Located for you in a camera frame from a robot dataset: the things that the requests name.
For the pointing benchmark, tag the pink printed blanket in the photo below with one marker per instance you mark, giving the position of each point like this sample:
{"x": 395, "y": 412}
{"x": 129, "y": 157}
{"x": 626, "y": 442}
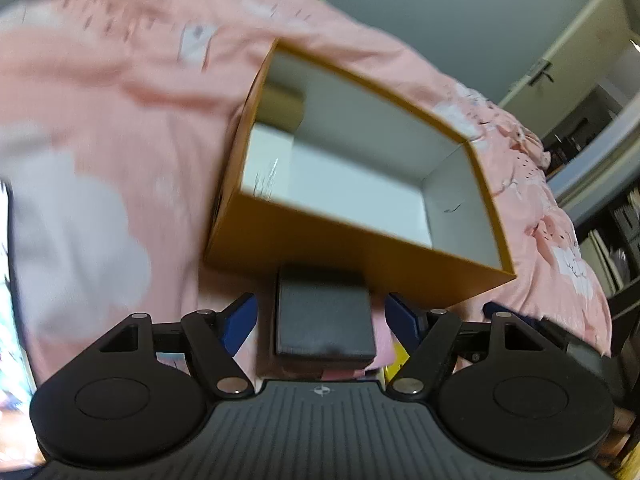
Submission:
{"x": 125, "y": 85}

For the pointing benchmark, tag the orange cardboard box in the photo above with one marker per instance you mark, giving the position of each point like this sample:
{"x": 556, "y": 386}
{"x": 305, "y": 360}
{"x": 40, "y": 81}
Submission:
{"x": 350, "y": 255}

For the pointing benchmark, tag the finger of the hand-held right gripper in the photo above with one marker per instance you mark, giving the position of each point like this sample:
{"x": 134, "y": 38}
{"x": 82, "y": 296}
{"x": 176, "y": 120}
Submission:
{"x": 492, "y": 308}

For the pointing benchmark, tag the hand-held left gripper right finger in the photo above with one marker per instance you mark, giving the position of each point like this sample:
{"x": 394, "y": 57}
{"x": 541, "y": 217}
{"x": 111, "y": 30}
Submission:
{"x": 404, "y": 321}

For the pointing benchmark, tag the pale door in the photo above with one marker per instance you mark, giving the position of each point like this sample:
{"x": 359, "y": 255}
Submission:
{"x": 590, "y": 25}

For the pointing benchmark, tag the bookshelf with books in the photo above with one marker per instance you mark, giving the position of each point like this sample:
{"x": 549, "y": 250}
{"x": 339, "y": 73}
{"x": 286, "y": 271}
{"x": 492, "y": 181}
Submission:
{"x": 610, "y": 250}

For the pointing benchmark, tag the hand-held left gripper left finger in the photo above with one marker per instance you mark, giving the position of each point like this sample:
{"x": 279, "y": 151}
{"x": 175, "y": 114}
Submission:
{"x": 239, "y": 322}

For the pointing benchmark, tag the small tan box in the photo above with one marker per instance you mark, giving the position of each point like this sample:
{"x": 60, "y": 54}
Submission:
{"x": 282, "y": 110}

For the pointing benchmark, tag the black rectangular case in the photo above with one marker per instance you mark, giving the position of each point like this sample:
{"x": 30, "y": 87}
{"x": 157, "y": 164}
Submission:
{"x": 325, "y": 315}

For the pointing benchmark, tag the dark bookshelf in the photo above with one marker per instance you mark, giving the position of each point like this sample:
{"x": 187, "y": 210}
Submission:
{"x": 615, "y": 195}

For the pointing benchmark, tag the yellow round object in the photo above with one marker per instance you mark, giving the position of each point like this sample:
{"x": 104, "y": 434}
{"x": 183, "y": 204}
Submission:
{"x": 395, "y": 365}

